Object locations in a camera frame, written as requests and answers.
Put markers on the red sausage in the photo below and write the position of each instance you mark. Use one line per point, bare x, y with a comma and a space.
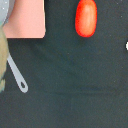
86, 18

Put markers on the woven beige placemat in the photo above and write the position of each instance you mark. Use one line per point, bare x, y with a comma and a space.
4, 52

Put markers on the grey frying pan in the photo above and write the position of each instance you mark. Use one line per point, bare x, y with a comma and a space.
6, 8

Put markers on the pink wooden board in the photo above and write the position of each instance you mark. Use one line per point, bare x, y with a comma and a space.
27, 20

